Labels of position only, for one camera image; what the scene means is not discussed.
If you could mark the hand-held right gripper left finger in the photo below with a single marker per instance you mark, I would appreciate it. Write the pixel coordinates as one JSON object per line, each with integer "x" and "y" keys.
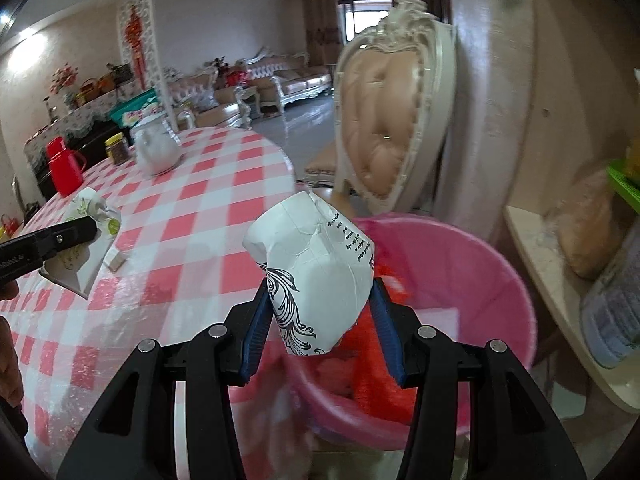
{"x": 255, "y": 340}

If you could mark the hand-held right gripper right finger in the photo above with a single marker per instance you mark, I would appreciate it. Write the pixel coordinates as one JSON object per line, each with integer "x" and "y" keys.
{"x": 387, "y": 335}

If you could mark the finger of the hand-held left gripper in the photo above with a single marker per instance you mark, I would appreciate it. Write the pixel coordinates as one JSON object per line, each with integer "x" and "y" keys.
{"x": 55, "y": 242}

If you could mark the floral tissue packet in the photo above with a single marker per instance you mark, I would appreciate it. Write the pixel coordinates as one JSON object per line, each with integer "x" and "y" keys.
{"x": 90, "y": 270}

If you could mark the orange foam net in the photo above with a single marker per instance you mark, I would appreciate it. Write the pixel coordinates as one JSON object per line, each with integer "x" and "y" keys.
{"x": 380, "y": 385}

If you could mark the crushed white paper cup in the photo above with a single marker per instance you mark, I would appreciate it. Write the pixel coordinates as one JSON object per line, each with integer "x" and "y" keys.
{"x": 320, "y": 270}

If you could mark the pink trash bin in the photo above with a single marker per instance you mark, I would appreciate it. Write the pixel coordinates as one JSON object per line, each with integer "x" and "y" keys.
{"x": 475, "y": 280}

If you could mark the person's left hand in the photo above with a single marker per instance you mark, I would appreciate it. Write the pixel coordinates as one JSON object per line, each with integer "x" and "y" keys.
{"x": 9, "y": 360}

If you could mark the red thermos jug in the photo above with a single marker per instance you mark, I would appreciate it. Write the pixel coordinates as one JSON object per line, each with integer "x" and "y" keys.
{"x": 62, "y": 170}

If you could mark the black piano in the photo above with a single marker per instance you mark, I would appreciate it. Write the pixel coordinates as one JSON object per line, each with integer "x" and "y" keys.
{"x": 85, "y": 145}

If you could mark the yellow lid glass jar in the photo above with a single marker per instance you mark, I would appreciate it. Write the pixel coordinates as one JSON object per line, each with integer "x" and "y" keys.
{"x": 117, "y": 150}

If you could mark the red white checked tablecloth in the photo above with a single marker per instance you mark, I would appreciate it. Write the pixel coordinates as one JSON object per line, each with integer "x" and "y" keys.
{"x": 175, "y": 240}

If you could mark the lace cover cloth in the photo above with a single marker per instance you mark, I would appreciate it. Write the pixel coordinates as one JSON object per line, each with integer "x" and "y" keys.
{"x": 75, "y": 117}

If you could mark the white ceramic teapot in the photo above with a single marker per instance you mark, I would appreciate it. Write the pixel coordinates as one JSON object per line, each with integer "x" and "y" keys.
{"x": 157, "y": 147}

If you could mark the green snack bag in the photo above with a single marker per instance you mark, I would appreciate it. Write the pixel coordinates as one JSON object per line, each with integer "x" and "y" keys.
{"x": 132, "y": 112}

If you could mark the wicker basket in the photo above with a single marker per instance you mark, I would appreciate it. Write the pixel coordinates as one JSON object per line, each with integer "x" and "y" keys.
{"x": 88, "y": 91}

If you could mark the flower bouquet in vase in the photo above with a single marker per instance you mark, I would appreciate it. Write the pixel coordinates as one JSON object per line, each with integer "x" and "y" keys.
{"x": 65, "y": 77}

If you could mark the cream side shelf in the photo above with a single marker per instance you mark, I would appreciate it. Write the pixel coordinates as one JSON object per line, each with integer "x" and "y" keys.
{"x": 545, "y": 280}

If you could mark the cream tufted chair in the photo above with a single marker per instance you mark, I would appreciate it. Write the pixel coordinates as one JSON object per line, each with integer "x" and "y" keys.
{"x": 380, "y": 125}

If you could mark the cream ornate armchair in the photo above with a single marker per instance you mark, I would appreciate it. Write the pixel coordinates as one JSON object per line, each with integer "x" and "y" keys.
{"x": 220, "y": 105}

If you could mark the clear bag of food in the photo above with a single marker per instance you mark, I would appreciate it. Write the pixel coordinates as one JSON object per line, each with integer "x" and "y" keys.
{"x": 587, "y": 230}

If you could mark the large clear jar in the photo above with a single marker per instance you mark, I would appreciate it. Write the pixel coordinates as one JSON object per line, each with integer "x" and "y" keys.
{"x": 612, "y": 315}

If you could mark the white lattice partition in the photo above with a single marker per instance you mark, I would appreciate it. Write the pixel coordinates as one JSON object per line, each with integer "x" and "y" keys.
{"x": 155, "y": 35}

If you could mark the cream ornate sofa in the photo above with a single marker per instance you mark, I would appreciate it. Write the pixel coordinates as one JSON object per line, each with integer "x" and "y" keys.
{"x": 300, "y": 82}

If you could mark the green packet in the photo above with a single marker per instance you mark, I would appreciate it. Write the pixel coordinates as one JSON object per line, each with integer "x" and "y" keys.
{"x": 625, "y": 180}

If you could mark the brown curtain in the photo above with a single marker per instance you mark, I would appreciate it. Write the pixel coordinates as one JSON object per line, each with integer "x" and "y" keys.
{"x": 325, "y": 35}

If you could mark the balcony window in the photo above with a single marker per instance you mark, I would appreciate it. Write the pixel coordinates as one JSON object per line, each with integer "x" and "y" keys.
{"x": 365, "y": 17}

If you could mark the red knot wall hanging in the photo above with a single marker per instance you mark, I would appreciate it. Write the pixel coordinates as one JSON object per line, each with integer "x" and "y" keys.
{"x": 136, "y": 35}

